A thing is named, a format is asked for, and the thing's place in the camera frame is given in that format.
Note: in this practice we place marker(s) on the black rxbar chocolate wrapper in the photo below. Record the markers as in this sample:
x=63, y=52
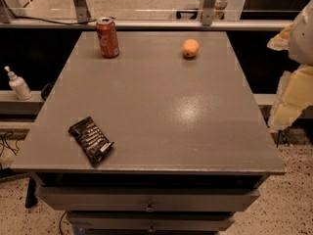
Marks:
x=91, y=140

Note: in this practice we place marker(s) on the white pump bottle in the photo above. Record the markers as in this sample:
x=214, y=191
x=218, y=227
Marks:
x=18, y=85

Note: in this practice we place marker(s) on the grey metal shelf rail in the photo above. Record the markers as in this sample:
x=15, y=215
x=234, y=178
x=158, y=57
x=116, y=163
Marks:
x=249, y=25

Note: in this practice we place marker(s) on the orange fruit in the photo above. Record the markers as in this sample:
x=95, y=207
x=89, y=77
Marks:
x=190, y=48

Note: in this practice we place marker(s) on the red coke can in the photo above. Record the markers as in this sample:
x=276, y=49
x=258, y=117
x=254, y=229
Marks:
x=107, y=36

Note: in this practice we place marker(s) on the grey lower drawer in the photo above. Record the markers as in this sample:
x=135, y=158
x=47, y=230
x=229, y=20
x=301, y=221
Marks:
x=151, y=222

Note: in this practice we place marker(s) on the grey drawer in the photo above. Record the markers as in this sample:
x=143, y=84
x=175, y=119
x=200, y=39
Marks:
x=147, y=199
x=151, y=222

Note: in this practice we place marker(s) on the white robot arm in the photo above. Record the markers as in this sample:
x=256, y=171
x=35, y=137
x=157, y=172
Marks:
x=301, y=38

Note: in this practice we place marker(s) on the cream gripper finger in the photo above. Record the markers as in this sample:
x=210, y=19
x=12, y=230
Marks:
x=280, y=41
x=294, y=95

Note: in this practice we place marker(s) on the grey top drawer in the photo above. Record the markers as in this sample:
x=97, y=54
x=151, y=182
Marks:
x=147, y=199

